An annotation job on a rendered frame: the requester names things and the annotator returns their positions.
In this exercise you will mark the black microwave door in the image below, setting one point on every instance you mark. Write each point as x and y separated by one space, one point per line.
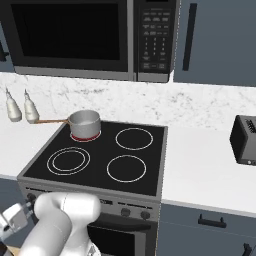
66 33

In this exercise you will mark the blue-grey cupboard door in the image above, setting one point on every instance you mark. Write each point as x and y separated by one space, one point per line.
10 196
5 50
223 43

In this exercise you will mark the black stove knob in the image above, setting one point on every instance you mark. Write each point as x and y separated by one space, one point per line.
31 197
145 215
125 212

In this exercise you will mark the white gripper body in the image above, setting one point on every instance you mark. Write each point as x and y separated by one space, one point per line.
15 217

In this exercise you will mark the blue-grey drawer front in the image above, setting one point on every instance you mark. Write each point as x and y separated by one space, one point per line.
206 233

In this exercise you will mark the black oven door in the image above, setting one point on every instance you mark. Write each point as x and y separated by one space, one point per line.
133 243

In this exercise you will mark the black and grey stove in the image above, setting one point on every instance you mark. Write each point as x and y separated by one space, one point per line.
100 160

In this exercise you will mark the black toaster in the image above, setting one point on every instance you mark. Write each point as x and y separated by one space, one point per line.
245 141

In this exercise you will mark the black and grey microwave oven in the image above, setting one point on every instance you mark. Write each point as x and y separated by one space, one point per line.
155 40

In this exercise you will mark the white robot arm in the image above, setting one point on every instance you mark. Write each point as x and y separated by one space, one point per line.
63 216

